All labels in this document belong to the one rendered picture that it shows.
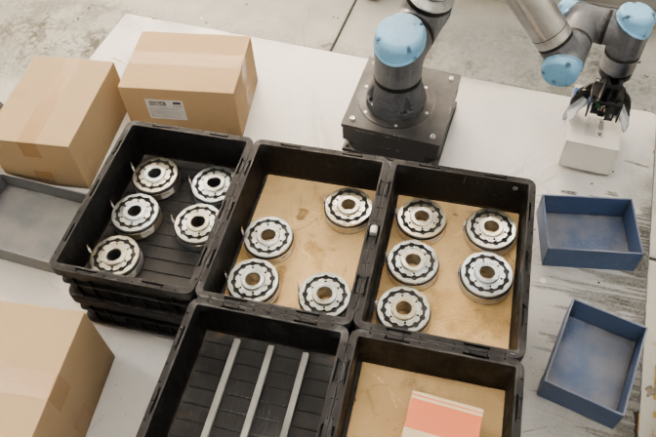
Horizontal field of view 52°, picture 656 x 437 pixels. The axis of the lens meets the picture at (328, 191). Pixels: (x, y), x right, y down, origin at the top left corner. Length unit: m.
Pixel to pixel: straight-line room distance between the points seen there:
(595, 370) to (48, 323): 1.07
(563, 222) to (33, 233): 1.26
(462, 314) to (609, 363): 0.33
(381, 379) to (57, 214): 0.92
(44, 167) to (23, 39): 1.82
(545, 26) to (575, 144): 0.39
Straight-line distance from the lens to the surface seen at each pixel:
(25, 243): 1.77
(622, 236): 1.70
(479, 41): 3.20
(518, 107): 1.91
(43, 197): 1.84
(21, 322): 1.41
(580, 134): 1.73
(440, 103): 1.74
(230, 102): 1.73
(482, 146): 1.79
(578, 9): 1.56
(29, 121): 1.81
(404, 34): 1.57
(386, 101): 1.66
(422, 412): 1.19
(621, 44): 1.56
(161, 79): 1.79
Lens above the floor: 2.02
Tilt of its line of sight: 52 degrees down
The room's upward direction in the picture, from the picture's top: 4 degrees counter-clockwise
